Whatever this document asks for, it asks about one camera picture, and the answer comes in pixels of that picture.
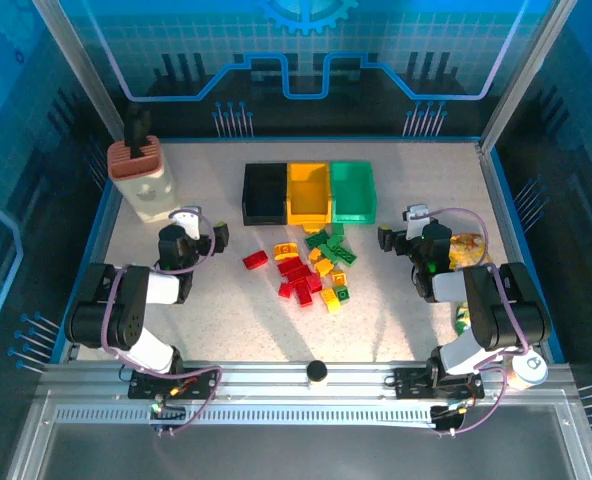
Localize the yellow snack bag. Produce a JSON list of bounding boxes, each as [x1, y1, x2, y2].
[[448, 232, 492, 274]]

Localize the green plastic bin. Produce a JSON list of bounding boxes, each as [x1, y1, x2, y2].
[[329, 159, 379, 226]]

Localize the black plastic bin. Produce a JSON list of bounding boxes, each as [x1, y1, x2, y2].
[[242, 162, 291, 227]]

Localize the beige holder with brown lid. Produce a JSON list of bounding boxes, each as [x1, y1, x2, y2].
[[106, 135, 180, 225]]

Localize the green snack bag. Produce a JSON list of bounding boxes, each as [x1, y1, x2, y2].
[[453, 302, 477, 337]]

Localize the yellow plastic bin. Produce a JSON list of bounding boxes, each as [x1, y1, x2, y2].
[[285, 161, 335, 226]]

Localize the small bottle with black cap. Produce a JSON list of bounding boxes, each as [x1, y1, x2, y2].
[[305, 358, 330, 389]]

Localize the white paper cup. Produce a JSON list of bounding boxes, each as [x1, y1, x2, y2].
[[506, 352, 549, 392]]

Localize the black connector hub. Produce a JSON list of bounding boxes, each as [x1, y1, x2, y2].
[[149, 399, 187, 426], [431, 402, 470, 432]]

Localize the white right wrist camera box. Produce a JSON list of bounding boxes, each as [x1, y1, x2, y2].
[[402, 202, 432, 241]]

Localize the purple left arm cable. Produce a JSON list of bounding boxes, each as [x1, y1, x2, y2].
[[99, 207, 223, 436]]

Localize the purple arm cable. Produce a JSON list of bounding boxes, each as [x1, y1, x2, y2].
[[430, 207, 532, 436], [99, 207, 223, 436]]

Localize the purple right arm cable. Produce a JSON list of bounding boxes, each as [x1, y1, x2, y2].
[[430, 207, 532, 436]]

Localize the black utensil handle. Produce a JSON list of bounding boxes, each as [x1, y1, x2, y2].
[[124, 103, 152, 160]]

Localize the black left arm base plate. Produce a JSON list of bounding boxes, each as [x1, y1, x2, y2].
[[128, 367, 222, 401]]

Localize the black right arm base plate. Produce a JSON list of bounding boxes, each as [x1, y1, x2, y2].
[[393, 367, 485, 401]]

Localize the aluminium frame rail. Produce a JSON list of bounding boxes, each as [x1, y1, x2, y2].
[[5, 358, 592, 480]]

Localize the grey slotted cable duct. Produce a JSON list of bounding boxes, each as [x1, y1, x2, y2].
[[54, 405, 436, 427]]

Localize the aluminium corner post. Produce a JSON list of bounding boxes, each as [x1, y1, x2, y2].
[[479, 0, 562, 154], [30, 0, 127, 144]]

